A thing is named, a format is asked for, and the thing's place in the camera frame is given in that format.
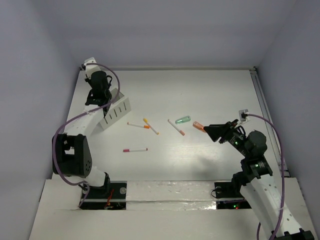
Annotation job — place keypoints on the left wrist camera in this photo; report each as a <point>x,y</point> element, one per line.
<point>89,67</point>

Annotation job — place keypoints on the aluminium rail right edge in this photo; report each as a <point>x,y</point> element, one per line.
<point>274,142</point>

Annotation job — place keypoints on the yellow capped white marker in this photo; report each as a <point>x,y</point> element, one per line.
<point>150,126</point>

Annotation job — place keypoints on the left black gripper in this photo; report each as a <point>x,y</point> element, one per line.
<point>97,100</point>

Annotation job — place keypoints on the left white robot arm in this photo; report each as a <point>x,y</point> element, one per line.
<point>72,150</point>

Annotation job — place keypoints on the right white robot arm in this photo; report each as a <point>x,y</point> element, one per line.
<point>256,183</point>

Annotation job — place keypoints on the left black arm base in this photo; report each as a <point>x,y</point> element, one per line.
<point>114,198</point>

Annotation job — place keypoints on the orange capped white marker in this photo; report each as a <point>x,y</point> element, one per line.
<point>138,125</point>

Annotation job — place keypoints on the pink capped white marker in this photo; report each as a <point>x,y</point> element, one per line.
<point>128,150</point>

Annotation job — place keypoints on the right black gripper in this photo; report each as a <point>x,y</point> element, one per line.
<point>223,130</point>

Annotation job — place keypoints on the coral capped white marker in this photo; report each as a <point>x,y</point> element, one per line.
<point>175,127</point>

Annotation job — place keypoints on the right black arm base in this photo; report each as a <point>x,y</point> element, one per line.
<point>227,198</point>

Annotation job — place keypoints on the white slotted organizer box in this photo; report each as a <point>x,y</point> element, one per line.
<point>117,110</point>

